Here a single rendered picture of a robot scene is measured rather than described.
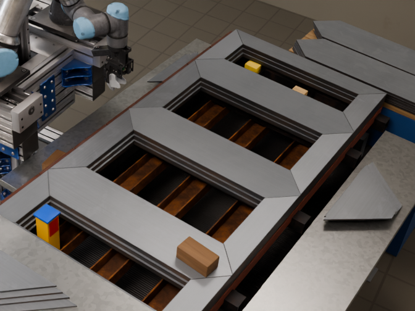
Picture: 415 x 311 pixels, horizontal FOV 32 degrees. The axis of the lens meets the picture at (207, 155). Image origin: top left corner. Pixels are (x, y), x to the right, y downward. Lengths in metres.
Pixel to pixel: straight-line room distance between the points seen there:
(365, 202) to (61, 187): 1.08
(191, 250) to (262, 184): 0.45
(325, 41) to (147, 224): 1.43
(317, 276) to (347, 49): 1.28
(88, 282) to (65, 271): 0.07
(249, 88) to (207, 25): 2.11
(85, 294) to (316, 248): 0.92
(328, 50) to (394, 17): 1.82
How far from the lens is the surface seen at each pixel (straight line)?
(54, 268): 1.97
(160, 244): 2.27
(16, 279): 1.93
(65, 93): 3.01
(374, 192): 2.72
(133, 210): 2.37
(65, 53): 2.92
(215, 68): 3.03
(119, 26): 2.58
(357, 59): 3.30
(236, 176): 2.53
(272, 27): 5.10
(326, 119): 2.87
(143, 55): 4.64
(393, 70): 3.30
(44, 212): 2.34
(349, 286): 2.44
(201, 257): 2.18
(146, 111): 2.76
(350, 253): 2.53
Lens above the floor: 2.56
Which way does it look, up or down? 41 degrees down
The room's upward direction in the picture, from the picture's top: 8 degrees clockwise
